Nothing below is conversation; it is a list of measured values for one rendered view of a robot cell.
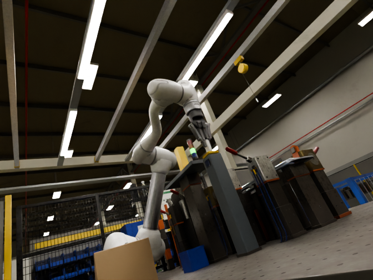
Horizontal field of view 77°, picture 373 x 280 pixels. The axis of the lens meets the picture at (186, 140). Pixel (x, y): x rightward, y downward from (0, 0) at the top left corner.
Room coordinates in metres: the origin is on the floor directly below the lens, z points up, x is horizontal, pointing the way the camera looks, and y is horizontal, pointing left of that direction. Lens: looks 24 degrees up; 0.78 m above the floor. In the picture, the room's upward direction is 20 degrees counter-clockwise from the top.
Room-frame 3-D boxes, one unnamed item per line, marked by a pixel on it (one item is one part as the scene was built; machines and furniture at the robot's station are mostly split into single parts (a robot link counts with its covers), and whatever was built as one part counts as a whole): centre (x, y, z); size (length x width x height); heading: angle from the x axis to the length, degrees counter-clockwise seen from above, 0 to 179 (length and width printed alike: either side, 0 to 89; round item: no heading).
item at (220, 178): (1.08, -0.09, 0.92); 0.08 x 0.08 x 0.44; 34
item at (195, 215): (1.30, 0.06, 0.92); 0.10 x 0.08 x 0.45; 34
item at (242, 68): (3.15, -1.25, 2.85); 0.16 x 0.10 x 0.85; 39
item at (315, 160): (1.30, -0.58, 0.88); 0.14 x 0.09 x 0.36; 124
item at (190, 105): (1.08, -0.09, 1.43); 0.09 x 0.09 x 0.06
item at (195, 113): (1.08, -0.09, 1.35); 0.08 x 0.07 x 0.09; 124
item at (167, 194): (2.57, 0.41, 1.30); 0.23 x 0.02 x 0.31; 124
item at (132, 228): (2.24, 0.69, 1.10); 0.30 x 0.17 x 0.13; 129
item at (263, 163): (1.09, -0.27, 0.88); 0.12 x 0.07 x 0.36; 124
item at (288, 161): (1.66, -0.10, 1.00); 1.38 x 0.22 x 0.02; 34
